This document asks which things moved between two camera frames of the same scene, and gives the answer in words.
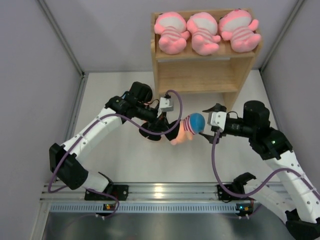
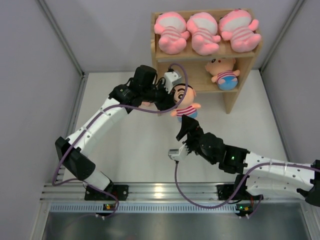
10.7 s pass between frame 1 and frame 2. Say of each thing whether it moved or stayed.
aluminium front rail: stayed
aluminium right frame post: stayed
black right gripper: moved
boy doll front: moved
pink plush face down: stayed
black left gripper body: moved
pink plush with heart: stayed
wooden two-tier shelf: stayed
